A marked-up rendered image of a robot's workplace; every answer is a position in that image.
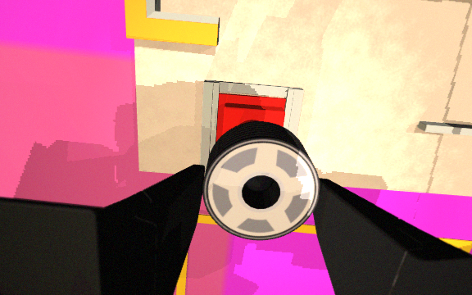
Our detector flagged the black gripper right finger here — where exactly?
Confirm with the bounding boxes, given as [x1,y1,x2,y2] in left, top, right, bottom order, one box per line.
[313,178,472,295]

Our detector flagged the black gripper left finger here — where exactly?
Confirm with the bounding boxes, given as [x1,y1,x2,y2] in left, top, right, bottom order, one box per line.
[0,165,205,295]

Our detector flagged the black wheel with beige rim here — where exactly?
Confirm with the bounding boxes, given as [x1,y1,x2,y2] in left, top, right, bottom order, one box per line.
[202,121,320,240]

